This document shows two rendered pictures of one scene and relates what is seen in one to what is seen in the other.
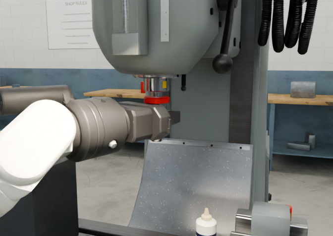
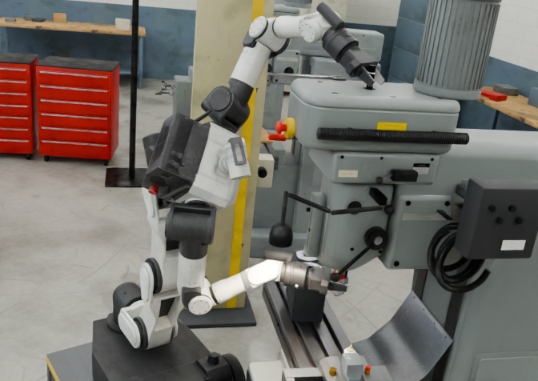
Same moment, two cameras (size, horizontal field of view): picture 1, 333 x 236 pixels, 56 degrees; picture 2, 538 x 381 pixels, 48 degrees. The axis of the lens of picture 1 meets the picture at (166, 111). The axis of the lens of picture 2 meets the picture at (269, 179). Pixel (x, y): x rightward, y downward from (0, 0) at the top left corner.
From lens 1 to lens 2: 175 cm
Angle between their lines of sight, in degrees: 57
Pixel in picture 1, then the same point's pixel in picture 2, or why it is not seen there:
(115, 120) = (299, 277)
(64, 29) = not seen: outside the picture
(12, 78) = not seen: outside the picture
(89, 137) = (284, 278)
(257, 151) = (459, 349)
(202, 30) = (338, 257)
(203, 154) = (427, 326)
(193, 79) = not seen: hidden behind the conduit
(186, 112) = (431, 287)
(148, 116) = (318, 282)
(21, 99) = (270, 254)
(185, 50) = (330, 262)
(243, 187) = (429, 364)
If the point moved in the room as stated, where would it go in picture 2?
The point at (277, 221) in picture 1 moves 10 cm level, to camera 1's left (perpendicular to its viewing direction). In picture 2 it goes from (345, 362) to (327, 344)
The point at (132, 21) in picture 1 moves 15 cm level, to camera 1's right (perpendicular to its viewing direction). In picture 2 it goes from (308, 243) to (335, 265)
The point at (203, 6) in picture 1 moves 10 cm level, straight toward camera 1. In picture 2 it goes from (339, 247) to (311, 250)
